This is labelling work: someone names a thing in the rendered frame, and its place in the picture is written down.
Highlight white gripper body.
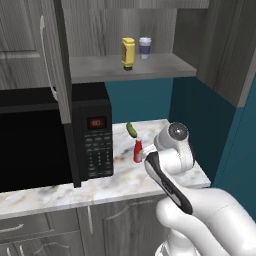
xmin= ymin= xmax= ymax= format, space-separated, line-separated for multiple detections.
xmin=140 ymin=144 xmax=158 ymax=162

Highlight red ketchup bottle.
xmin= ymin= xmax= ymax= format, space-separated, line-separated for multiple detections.
xmin=133 ymin=137 xmax=145 ymax=164

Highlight grey base cabinet door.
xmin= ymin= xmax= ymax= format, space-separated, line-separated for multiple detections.
xmin=0 ymin=230 xmax=86 ymax=256
xmin=76 ymin=194 xmax=172 ymax=256

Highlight yellow mustard bottle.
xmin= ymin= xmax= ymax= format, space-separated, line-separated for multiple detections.
xmin=120 ymin=37 xmax=137 ymax=72

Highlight plain grey cabinet door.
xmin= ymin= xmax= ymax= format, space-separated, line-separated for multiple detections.
xmin=195 ymin=0 xmax=256 ymax=109

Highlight green pickle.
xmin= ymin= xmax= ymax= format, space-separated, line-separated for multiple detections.
xmin=125 ymin=121 xmax=139 ymax=139

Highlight white and blue cup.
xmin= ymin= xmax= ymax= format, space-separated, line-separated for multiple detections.
xmin=138 ymin=36 xmax=153 ymax=61

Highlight black microwave oven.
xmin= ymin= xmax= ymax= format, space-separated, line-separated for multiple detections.
xmin=0 ymin=82 xmax=115 ymax=194

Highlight grey wood drawer front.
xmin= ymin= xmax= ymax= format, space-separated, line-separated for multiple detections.
xmin=0 ymin=210 xmax=57 ymax=242

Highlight grey wood wall cabinet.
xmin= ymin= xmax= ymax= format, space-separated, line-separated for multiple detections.
xmin=60 ymin=0 xmax=212 ymax=85

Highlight curved silver door handle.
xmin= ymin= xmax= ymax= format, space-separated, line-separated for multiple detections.
xmin=39 ymin=14 xmax=59 ymax=102

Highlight silver drawer handle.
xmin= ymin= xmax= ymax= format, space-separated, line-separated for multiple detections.
xmin=0 ymin=223 xmax=25 ymax=234

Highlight grey cabinet door with handle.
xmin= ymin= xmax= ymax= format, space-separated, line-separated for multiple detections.
xmin=0 ymin=0 xmax=73 ymax=125

